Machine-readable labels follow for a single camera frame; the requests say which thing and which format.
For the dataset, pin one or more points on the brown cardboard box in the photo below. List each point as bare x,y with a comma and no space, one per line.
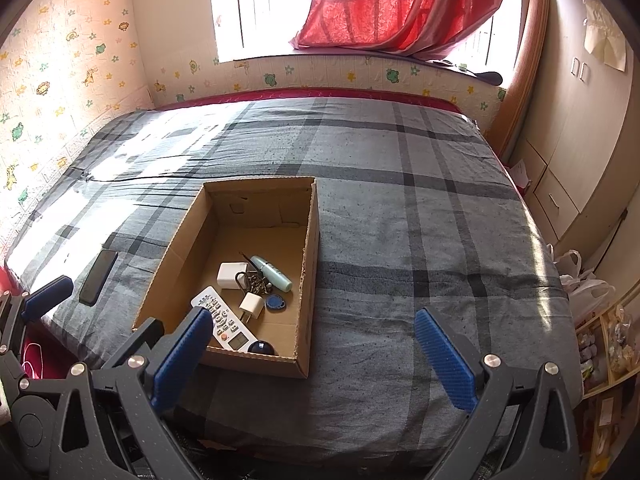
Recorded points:
270,230

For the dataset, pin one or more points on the brown wooden headboard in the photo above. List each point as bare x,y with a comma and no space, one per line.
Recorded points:
522,75

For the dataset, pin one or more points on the red curtain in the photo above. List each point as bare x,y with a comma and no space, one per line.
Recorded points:
400,5

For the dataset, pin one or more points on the window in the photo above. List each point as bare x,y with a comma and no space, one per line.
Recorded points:
260,10

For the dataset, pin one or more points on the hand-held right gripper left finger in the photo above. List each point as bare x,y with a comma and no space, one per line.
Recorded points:
182,355

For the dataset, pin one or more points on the white plastic bags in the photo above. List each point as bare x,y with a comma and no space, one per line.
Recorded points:
582,285

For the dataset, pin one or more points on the beige wardrobe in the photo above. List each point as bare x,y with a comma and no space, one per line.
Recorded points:
575,150

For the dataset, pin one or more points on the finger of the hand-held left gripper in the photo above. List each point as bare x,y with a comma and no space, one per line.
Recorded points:
9,325
47,297

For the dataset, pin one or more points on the large white charger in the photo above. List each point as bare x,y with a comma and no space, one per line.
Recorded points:
229,276

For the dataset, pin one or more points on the dark thing on windowsill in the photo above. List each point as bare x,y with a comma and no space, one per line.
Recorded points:
490,77

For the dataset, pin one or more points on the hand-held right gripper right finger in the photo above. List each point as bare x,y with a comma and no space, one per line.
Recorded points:
445,360

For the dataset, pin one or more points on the light blue tube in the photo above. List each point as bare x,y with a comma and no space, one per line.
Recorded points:
272,274

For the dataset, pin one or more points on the small white charger plug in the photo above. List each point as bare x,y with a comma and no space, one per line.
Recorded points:
250,306

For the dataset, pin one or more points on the white remote control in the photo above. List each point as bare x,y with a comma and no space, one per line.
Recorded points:
227,325

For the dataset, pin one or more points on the black smartphone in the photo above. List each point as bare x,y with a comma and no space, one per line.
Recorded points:
97,277

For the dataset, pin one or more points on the black round object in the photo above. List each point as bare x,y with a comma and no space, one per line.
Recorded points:
261,349

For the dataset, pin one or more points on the paper sheet on wardrobe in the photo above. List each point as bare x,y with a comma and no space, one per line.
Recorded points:
605,35

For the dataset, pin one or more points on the wooden shelf with items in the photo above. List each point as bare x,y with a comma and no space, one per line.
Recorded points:
610,360

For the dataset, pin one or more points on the red quilted mattress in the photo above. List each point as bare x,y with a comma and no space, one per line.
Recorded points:
300,95

